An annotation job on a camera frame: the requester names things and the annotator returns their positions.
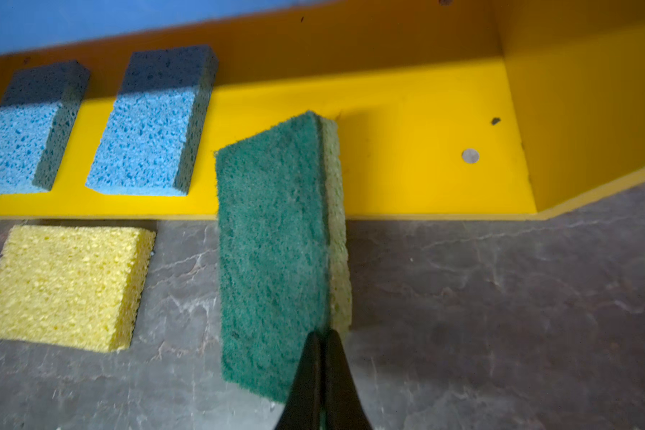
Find blue sponge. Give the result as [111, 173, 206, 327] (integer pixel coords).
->
[86, 45, 219, 197]
[0, 61, 91, 195]

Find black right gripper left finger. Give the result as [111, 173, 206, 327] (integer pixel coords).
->
[275, 331, 324, 430]

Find yellow shelf pink blue boards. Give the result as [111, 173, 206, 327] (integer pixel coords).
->
[0, 1, 645, 220]

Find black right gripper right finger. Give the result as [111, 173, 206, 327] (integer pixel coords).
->
[322, 330, 373, 430]

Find dark green scrub sponge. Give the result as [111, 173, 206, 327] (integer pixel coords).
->
[215, 111, 352, 403]

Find yellow sponge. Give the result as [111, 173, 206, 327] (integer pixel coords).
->
[0, 225, 156, 353]

